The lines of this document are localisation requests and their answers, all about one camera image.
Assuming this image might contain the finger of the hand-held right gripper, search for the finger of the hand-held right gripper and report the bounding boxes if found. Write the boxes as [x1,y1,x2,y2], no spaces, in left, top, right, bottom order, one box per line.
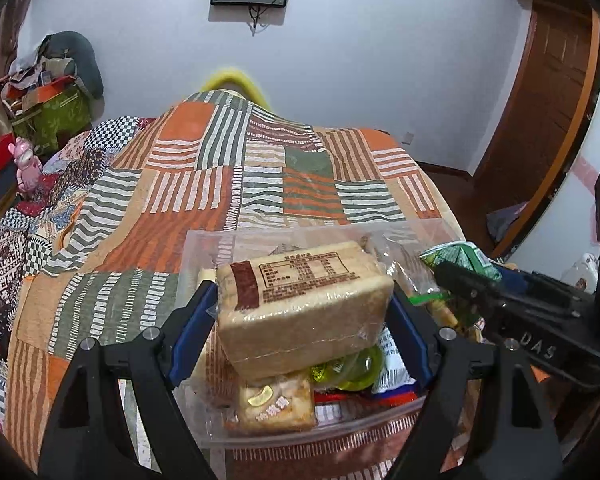
[431,259,512,322]
[496,265,597,318]

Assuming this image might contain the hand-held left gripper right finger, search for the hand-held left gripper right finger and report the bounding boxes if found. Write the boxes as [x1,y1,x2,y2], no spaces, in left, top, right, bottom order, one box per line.
[384,287,565,480]

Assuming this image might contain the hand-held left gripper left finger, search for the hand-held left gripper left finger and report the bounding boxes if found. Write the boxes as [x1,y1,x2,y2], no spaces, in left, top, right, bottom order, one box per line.
[39,279,220,480]

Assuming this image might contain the blue white snack packet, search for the blue white snack packet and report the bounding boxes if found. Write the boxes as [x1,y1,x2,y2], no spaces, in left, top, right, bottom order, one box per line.
[372,327,421,397]

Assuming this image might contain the clear plastic container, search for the clear plastic container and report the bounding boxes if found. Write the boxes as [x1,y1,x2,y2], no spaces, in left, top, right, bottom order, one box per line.
[172,217,468,453]

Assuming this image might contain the brick-shaped bread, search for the brick-shaped bread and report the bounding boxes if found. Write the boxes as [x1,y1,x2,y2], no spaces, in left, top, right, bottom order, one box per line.
[215,240,396,381]

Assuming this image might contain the long biscuit packet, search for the long biscuit packet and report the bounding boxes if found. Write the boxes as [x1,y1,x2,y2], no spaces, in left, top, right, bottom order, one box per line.
[196,266,241,408]

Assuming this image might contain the grey cloth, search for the grey cloth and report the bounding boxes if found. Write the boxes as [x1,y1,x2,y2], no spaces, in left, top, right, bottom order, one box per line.
[486,204,522,252]

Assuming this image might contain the white plastic bag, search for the white plastic bag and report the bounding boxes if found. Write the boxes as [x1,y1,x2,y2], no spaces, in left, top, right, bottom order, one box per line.
[560,254,600,292]

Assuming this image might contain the yellow green snack packet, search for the yellow green snack packet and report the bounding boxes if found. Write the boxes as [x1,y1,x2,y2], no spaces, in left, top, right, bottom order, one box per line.
[309,346,384,392]

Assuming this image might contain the clear packet with green edge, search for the clear packet with green edge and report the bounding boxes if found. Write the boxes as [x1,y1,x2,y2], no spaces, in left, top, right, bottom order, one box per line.
[362,234,433,303]

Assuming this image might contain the orange pastry packet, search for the orange pastry packet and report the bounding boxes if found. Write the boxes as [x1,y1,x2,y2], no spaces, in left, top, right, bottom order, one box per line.
[236,374,317,435]

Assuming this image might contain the orange striped patchwork blanket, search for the orange striped patchwork blanket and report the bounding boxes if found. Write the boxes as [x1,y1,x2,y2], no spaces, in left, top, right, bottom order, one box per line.
[5,87,468,480]

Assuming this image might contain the wooden door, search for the wooden door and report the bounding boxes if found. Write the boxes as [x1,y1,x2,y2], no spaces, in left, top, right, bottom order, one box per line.
[472,2,600,261]

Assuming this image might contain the checkered patchwork quilt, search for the checkered patchwork quilt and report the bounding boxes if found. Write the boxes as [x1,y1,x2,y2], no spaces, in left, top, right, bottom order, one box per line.
[0,115,148,413]

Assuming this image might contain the pink toy figure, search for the pink toy figure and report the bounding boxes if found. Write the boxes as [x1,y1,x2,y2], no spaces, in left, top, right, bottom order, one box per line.
[7,137,45,196]

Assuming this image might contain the yellow pillow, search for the yellow pillow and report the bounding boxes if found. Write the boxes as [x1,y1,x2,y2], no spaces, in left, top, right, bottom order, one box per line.
[200,66,271,108]

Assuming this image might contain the orange cardboard box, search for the orange cardboard box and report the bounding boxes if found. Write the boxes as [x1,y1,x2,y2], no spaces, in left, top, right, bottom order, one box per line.
[2,74,77,106]

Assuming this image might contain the brown striped curtain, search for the brown striped curtain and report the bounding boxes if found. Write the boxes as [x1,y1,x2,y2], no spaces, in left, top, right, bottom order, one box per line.
[0,0,46,147]

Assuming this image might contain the black cable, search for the black cable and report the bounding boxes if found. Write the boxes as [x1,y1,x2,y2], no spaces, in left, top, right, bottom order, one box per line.
[247,4,265,37]

